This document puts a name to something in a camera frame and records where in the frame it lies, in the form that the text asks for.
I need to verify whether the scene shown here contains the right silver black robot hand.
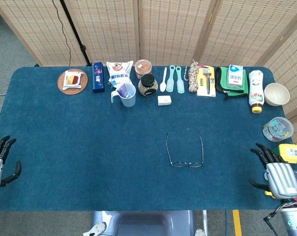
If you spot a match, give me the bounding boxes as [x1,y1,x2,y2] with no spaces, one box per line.
[248,143,297,199]

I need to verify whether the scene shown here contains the black-rimmed eyeglasses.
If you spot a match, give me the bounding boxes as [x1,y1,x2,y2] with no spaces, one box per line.
[166,131,204,169]

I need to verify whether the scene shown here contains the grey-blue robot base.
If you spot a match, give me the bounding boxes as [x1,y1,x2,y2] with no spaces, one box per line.
[83,210,206,236]

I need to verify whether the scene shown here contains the green box with yellow lid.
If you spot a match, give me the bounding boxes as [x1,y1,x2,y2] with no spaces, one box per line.
[278,144,297,164]

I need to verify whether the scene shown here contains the clear tub of binder clips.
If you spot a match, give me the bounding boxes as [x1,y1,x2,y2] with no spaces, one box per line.
[262,117,295,143]

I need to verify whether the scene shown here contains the yellow floor tape strip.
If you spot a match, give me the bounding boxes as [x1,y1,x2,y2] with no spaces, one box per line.
[232,209,242,236]

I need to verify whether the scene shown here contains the beige bowl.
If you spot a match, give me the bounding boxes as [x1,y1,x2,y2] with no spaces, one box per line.
[264,83,291,107]

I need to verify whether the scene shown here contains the white sauce bottle yellow cap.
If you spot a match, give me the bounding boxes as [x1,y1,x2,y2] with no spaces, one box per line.
[248,70,265,114]

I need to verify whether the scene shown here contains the blue felt table cover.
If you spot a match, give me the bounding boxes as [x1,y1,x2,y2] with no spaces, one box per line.
[0,65,297,212]

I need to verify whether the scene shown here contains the white blue milk carton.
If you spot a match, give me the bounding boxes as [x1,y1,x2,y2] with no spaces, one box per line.
[226,64,244,89]

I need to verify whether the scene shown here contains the round woven rattan coaster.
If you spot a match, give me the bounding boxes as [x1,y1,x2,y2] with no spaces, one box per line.
[57,68,89,95]

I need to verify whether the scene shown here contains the green black folded cloth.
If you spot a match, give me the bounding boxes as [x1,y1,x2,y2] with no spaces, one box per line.
[215,66,249,100]

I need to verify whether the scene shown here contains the razor on yellow card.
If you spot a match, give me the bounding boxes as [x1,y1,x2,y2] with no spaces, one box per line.
[196,65,217,98]

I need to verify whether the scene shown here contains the white red yellow snack packet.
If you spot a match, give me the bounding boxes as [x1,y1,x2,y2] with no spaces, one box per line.
[62,69,83,90]

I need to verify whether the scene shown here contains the mint green brush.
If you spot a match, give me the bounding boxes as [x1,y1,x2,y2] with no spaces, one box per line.
[166,64,177,93]
[175,65,185,94]

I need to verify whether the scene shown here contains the dark blue rectangular box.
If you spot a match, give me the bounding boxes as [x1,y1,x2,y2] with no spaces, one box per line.
[92,62,106,93]

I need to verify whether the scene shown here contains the small white box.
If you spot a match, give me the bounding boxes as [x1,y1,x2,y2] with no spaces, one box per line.
[157,95,172,106]

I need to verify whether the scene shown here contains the white plastic spoon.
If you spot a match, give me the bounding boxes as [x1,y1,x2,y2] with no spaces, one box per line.
[159,67,168,93]

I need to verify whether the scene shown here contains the light blue mug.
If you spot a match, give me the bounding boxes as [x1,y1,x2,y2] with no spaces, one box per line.
[111,83,137,108]

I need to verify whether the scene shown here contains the purple toothpaste tube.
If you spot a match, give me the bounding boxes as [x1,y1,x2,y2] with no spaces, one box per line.
[117,83,131,97]

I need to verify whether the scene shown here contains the white printed snack bag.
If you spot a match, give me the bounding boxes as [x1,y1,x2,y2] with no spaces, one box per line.
[106,60,135,89]

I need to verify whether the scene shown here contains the glass jar with black lid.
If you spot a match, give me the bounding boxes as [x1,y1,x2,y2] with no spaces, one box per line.
[138,74,159,97]

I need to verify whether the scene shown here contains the black stand pole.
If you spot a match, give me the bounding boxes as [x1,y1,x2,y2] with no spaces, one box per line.
[59,0,92,67]

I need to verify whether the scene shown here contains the clear tub with brown contents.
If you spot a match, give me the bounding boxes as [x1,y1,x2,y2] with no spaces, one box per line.
[134,59,153,80]

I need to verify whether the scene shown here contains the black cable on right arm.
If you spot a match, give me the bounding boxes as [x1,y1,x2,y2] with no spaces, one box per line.
[263,213,280,236]

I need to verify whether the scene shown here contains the bundle of braided rope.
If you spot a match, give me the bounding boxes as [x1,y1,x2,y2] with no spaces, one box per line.
[184,59,200,93]

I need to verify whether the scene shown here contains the thin black hanging cable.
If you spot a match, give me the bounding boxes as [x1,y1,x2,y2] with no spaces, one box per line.
[52,0,72,67]

